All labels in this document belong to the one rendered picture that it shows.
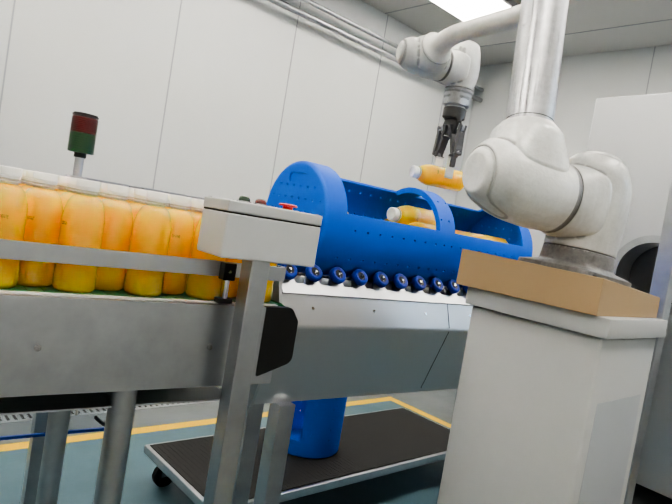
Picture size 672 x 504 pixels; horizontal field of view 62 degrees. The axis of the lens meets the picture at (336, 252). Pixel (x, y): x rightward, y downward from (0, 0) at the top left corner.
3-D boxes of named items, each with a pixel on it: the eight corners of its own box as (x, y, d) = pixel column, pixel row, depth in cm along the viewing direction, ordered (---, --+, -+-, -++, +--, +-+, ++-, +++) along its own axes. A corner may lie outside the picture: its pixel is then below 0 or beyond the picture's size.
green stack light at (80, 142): (96, 155, 144) (99, 136, 144) (70, 150, 140) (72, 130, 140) (90, 155, 149) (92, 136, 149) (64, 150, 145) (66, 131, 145)
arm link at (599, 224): (634, 263, 122) (660, 164, 122) (571, 244, 116) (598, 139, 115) (578, 254, 137) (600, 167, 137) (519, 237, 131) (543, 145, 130)
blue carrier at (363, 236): (524, 299, 188) (541, 215, 186) (313, 281, 134) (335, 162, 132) (458, 281, 210) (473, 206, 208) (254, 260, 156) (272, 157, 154)
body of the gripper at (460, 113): (438, 105, 188) (433, 133, 188) (453, 103, 180) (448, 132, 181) (457, 111, 191) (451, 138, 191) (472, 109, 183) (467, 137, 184)
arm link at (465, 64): (462, 95, 192) (430, 85, 187) (471, 49, 191) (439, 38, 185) (482, 91, 182) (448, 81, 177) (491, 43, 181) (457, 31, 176)
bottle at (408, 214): (425, 230, 180) (382, 222, 168) (431, 208, 179) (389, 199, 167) (441, 236, 175) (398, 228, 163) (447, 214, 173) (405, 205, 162)
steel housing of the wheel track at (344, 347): (659, 379, 264) (673, 308, 263) (263, 417, 130) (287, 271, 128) (599, 361, 287) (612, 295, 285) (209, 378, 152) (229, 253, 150)
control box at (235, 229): (314, 267, 108) (323, 214, 107) (220, 257, 95) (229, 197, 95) (286, 259, 116) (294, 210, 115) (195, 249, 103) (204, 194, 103)
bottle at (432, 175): (455, 195, 193) (409, 185, 185) (454, 175, 194) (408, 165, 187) (468, 188, 186) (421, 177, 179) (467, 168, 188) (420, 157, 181)
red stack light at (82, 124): (99, 136, 144) (101, 120, 144) (72, 130, 140) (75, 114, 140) (92, 136, 149) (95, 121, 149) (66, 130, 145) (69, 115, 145)
